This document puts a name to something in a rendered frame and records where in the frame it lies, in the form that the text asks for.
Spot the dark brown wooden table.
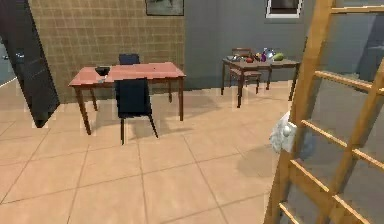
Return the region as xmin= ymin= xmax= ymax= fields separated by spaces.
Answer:
xmin=220 ymin=57 xmax=302 ymax=109

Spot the dark blue chair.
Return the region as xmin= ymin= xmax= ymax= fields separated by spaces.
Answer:
xmin=118 ymin=53 xmax=141 ymax=66
xmin=114 ymin=77 xmax=160 ymax=146

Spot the brown wooden chair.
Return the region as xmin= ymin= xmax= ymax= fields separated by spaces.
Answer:
xmin=228 ymin=47 xmax=263 ymax=95

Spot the white framed window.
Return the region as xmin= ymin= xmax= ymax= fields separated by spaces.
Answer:
xmin=265 ymin=0 xmax=304 ymax=20

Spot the blue glass kettle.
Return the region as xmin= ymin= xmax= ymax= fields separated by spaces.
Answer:
xmin=263 ymin=47 xmax=277 ymax=60

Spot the red wooden table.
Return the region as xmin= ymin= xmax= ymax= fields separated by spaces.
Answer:
xmin=68 ymin=61 xmax=187 ymax=136

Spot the black bowl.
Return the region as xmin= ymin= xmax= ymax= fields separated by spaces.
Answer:
xmin=94 ymin=66 xmax=111 ymax=77

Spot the black door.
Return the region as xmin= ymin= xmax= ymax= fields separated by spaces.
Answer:
xmin=0 ymin=0 xmax=61 ymax=129

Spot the dark framed picture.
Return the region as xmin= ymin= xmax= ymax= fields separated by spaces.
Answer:
xmin=145 ymin=0 xmax=185 ymax=17

